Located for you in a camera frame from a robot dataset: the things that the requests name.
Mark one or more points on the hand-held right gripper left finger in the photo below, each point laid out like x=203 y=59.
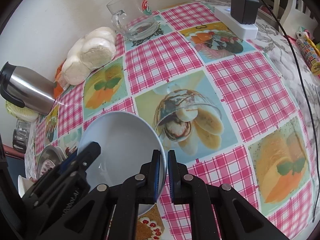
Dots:
x=156 y=173

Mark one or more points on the round pink floral plate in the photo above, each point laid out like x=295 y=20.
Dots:
x=46 y=168

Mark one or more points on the white square bowl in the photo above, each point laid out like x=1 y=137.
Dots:
x=25 y=182

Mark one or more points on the small strawberry print bowl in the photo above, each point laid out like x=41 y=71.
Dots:
x=120 y=140

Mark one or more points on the bag of steamed buns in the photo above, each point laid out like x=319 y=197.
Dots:
x=92 y=52

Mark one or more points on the stainless steel basin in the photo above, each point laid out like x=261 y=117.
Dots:
x=48 y=152

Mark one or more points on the white chair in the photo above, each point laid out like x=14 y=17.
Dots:
x=295 y=12

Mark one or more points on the small toy figure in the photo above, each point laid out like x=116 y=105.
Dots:
x=303 y=33

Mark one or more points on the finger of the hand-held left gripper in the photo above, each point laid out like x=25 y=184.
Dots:
x=62 y=182
x=87 y=155

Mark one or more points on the stainless steel carafe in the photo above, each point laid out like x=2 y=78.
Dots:
x=32 y=90

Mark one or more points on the white power strip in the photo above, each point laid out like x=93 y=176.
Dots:
x=240 y=30

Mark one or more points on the pink checkered tablecloth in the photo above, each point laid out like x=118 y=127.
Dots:
x=250 y=85

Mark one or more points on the orange snack packet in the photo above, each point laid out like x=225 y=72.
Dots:
x=58 y=85

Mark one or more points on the glass mug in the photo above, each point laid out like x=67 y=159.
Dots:
x=135 y=27

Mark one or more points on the napa cabbage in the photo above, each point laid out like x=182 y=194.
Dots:
x=22 y=113

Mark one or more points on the black charger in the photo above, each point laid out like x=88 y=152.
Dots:
x=243 y=7

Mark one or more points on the clear drinking glass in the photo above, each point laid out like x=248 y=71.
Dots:
x=23 y=127

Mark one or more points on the colourful printed tube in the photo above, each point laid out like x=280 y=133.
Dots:
x=310 y=55

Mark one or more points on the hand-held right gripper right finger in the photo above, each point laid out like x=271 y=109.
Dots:
x=171 y=175

